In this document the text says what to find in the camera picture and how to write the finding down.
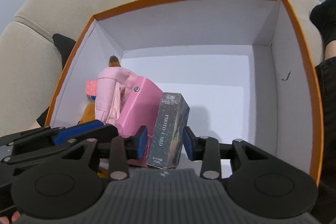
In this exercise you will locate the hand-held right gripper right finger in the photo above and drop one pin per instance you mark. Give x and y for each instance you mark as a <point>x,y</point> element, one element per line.
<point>187,144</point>

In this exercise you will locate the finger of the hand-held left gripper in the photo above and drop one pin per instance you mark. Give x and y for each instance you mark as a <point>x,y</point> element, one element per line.
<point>105,132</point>
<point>76,130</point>

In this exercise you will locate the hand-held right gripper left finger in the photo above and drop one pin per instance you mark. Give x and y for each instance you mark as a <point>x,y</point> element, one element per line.
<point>141,141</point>

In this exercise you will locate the brown plush toy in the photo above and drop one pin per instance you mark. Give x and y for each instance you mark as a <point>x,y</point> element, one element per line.
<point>88,112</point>

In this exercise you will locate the dark printed card box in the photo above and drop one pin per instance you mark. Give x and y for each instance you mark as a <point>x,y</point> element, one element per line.
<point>168,129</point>

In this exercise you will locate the pink hard case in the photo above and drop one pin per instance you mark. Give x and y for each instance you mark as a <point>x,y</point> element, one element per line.
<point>136,108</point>

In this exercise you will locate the pink cloth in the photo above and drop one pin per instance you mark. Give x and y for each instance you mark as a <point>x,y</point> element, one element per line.
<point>107,92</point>

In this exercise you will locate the orange cardboard box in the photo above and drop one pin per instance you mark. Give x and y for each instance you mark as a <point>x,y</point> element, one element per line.
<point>183,69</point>

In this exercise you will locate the person's left hand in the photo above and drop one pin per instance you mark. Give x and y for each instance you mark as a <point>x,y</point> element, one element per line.
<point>13,216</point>

